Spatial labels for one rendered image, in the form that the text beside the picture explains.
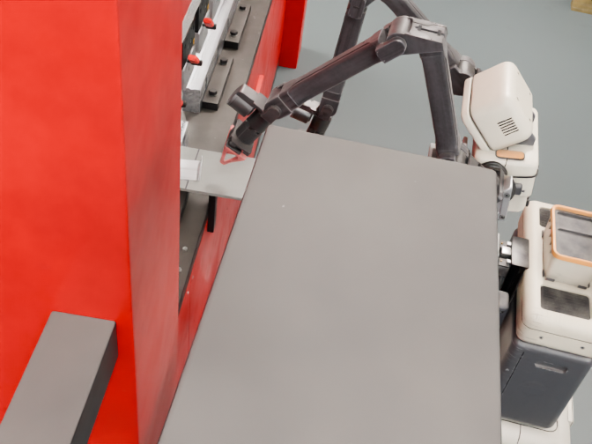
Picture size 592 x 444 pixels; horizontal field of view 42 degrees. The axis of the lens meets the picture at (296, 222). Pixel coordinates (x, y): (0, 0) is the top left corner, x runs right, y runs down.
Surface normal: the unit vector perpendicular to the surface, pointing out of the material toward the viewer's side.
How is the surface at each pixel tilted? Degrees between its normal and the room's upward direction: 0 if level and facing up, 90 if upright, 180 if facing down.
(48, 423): 0
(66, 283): 90
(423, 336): 0
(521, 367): 90
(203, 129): 0
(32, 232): 90
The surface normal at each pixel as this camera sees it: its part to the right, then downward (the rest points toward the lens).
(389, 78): 0.11, -0.71
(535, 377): -0.22, 0.66
